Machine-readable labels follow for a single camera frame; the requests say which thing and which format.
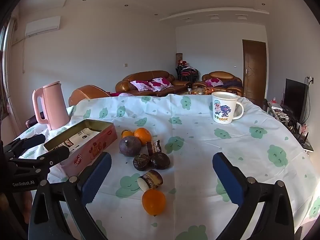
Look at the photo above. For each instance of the medium orange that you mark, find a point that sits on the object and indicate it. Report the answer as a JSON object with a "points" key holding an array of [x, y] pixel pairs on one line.
{"points": [[143, 135]]}

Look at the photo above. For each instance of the small orange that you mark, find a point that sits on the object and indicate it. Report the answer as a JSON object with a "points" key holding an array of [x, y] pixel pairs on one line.
{"points": [[126, 133]]}

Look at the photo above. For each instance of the white wall air conditioner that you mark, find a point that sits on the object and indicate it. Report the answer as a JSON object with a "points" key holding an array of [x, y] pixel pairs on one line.
{"points": [[42, 26]]}

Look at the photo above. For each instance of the small cut chocolate cake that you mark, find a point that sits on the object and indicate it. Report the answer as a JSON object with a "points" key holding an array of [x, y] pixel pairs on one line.
{"points": [[153, 147]]}

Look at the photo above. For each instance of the pink blanket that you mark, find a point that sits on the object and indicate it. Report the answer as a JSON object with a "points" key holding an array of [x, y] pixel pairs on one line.
{"points": [[123, 94]]}

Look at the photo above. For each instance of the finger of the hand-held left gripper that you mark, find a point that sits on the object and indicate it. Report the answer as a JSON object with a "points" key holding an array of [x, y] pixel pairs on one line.
{"points": [[35, 140], [60, 153]]}

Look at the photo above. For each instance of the black television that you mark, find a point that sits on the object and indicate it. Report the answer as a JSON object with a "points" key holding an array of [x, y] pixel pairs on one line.
{"points": [[295, 100]]}

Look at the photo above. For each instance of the brown leather sofa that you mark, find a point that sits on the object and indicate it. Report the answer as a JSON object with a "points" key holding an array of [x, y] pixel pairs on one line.
{"points": [[147, 76]]}

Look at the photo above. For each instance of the cluttered tv stand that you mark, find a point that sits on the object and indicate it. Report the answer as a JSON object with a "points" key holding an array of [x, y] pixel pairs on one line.
{"points": [[287, 120]]}

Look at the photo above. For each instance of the pink electric kettle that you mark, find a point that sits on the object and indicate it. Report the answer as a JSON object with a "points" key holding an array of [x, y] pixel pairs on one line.
{"points": [[56, 105]]}

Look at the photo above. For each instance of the brown leather loveseat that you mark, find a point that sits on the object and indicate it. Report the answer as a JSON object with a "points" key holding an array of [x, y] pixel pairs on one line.
{"points": [[222, 76]]}

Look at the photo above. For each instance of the round chocolate cake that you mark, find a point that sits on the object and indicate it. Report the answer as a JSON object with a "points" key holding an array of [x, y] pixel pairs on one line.
{"points": [[160, 160], [141, 162]]}

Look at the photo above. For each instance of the purple passion fruit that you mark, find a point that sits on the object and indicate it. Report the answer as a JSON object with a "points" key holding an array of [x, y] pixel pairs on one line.
{"points": [[130, 146]]}

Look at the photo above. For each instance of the large orange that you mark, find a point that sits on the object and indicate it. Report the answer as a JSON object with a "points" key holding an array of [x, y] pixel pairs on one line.
{"points": [[153, 202]]}

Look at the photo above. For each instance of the stack of dark chairs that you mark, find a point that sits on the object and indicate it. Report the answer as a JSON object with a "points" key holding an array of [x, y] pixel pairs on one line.
{"points": [[186, 73]]}

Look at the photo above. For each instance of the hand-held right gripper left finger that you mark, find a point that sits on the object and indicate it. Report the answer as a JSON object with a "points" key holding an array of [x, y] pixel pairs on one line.
{"points": [[97, 177]]}

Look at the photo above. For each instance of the brown leather armchair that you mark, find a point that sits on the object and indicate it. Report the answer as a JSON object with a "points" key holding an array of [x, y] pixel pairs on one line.
{"points": [[87, 93]]}

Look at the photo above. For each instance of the dark purple blanket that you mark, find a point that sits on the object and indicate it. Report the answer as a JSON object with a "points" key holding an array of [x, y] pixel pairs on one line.
{"points": [[232, 83]]}

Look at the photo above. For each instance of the pink tin box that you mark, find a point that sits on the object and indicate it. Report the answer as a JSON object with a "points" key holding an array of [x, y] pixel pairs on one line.
{"points": [[100, 142]]}

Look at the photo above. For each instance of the cluttered coffee table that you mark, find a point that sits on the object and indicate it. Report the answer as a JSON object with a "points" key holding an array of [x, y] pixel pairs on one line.
{"points": [[197, 91]]}

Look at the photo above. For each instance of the cut cream-filled chocolate cake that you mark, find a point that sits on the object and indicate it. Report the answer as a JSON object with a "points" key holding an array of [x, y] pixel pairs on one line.
{"points": [[150, 180]]}

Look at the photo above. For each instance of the beige curtain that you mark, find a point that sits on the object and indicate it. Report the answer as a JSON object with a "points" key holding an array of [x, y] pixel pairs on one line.
{"points": [[10, 80]]}

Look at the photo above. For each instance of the white cartoon mug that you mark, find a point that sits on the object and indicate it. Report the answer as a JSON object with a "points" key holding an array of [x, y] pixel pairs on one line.
{"points": [[222, 110]]}

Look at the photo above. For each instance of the white magenta floral pillow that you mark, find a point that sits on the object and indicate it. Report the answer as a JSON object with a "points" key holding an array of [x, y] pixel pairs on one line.
{"points": [[161, 83], [140, 85], [214, 82]]}

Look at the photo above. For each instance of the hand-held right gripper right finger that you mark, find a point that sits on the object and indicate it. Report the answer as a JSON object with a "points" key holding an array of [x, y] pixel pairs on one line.
{"points": [[228, 180]]}

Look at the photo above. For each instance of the brown wooden door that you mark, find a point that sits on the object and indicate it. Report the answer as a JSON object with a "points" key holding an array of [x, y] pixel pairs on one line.
{"points": [[254, 70]]}

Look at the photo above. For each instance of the white green-print tablecloth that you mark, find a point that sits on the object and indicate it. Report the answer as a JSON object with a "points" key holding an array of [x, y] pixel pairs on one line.
{"points": [[195, 142]]}

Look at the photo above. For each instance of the tall brown floor vase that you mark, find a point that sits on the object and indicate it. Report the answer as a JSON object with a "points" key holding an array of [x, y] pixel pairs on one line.
{"points": [[179, 58]]}

